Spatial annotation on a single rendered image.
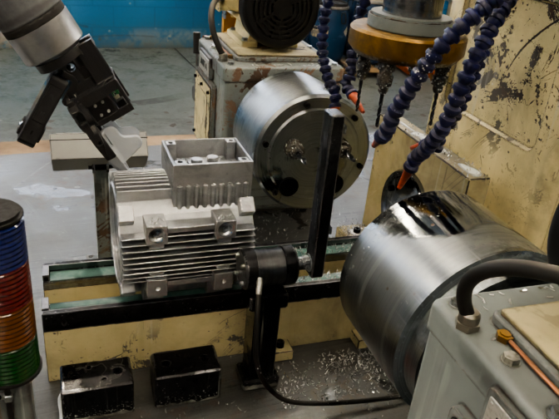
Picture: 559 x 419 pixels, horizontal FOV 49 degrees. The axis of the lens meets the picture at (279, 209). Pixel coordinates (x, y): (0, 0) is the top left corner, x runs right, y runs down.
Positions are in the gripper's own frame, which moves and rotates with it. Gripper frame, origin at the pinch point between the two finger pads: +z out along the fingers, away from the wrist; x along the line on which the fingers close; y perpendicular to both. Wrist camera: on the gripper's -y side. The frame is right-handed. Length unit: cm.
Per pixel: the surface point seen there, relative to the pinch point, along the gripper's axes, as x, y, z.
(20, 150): 245, -76, 65
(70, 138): 17.9, -7.0, -2.5
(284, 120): 15.1, 28.6, 14.3
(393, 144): 2.4, 43.1, 23.4
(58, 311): -12.7, -17.6, 8.9
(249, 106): 26.4, 25.0, 13.3
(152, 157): 74, -2, 33
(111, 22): 545, -9, 93
